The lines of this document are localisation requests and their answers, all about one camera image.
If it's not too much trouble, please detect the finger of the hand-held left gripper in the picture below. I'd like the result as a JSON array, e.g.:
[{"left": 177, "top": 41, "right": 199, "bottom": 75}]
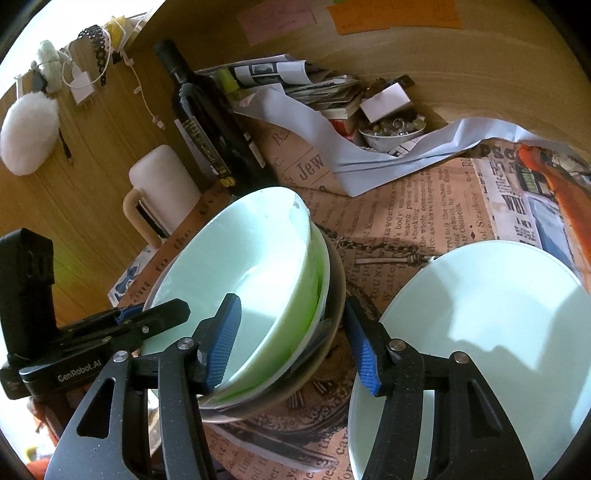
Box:
[
  {"left": 58, "top": 304, "right": 160, "bottom": 340},
  {"left": 99, "top": 298, "right": 191, "bottom": 356}
]

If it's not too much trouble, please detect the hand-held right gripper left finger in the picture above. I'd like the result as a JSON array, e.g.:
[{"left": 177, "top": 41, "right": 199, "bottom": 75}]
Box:
[{"left": 44, "top": 293, "right": 243, "bottom": 480}]

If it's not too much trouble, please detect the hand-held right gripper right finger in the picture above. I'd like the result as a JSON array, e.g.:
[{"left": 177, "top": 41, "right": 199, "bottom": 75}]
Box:
[{"left": 344, "top": 296, "right": 520, "bottom": 480}]

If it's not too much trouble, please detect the pale pink bowl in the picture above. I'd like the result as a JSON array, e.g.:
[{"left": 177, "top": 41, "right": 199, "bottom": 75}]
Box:
[{"left": 139, "top": 233, "right": 347, "bottom": 424}]

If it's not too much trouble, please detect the mint green bowl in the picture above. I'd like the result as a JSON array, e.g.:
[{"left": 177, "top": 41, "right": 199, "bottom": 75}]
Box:
[{"left": 150, "top": 186, "right": 324, "bottom": 398}]

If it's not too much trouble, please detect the white bowl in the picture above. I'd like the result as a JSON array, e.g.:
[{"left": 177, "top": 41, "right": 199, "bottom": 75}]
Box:
[{"left": 141, "top": 222, "right": 332, "bottom": 411}]

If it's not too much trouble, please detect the mint green plate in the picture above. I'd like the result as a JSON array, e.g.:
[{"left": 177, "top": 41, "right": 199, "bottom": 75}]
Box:
[{"left": 347, "top": 240, "right": 591, "bottom": 480}]

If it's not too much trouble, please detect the person's left forearm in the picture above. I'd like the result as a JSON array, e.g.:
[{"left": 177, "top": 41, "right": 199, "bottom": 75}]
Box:
[{"left": 23, "top": 445, "right": 58, "bottom": 480}]

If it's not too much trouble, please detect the cream mug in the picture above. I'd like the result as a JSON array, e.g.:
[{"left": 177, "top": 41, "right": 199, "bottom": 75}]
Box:
[{"left": 122, "top": 144, "right": 204, "bottom": 247}]

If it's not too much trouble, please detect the white fluffy pompom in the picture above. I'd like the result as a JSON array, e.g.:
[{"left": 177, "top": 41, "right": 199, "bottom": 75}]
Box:
[{"left": 0, "top": 91, "right": 61, "bottom": 177}]

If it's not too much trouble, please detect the dark wine bottle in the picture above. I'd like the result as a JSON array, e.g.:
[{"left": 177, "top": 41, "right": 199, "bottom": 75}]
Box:
[{"left": 154, "top": 39, "right": 269, "bottom": 199}]

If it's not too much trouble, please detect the white charger plug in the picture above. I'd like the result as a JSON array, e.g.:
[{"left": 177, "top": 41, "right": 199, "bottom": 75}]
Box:
[{"left": 69, "top": 69, "right": 96, "bottom": 110}]

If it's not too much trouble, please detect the white paper sheet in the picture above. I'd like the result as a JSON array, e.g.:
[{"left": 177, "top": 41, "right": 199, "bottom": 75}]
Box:
[{"left": 233, "top": 88, "right": 573, "bottom": 197}]

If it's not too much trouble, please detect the small bowl of trinkets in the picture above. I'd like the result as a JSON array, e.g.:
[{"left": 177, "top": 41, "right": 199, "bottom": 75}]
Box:
[{"left": 358, "top": 115, "right": 428, "bottom": 153}]

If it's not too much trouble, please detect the white fuzzy headband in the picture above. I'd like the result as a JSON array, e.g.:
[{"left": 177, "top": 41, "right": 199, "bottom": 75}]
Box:
[{"left": 37, "top": 41, "right": 66, "bottom": 93}]

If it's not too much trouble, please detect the yellow green highlighter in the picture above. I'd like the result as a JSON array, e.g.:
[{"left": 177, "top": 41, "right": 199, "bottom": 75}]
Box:
[{"left": 215, "top": 68, "right": 241, "bottom": 95}]

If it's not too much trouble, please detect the black lace headband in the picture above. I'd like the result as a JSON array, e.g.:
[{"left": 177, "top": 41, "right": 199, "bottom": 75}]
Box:
[{"left": 76, "top": 23, "right": 114, "bottom": 88}]

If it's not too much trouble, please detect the small white card box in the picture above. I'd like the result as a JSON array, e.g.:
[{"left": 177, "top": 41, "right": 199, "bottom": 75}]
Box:
[{"left": 360, "top": 83, "right": 411, "bottom": 123}]

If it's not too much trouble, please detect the stack of newspapers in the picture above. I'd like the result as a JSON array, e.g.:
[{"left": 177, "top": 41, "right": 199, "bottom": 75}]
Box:
[{"left": 196, "top": 53, "right": 366, "bottom": 136}]

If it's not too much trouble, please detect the yellow hair accessory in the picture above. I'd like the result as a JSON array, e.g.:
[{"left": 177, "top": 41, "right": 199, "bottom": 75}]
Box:
[{"left": 108, "top": 15, "right": 133, "bottom": 51}]

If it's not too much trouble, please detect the wooden desk hutch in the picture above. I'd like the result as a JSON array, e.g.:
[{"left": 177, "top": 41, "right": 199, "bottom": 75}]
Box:
[{"left": 0, "top": 0, "right": 591, "bottom": 305}]

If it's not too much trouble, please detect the pink sticky note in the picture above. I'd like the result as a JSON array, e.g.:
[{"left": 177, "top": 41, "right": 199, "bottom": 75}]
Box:
[{"left": 236, "top": 0, "right": 318, "bottom": 47}]

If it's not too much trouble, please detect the orange sticky note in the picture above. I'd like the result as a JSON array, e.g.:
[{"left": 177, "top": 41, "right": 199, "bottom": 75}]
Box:
[{"left": 328, "top": 0, "right": 462, "bottom": 37}]

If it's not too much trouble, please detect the white cable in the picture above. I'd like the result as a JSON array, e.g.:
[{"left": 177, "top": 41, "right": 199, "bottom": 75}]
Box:
[{"left": 117, "top": 46, "right": 167, "bottom": 132}]

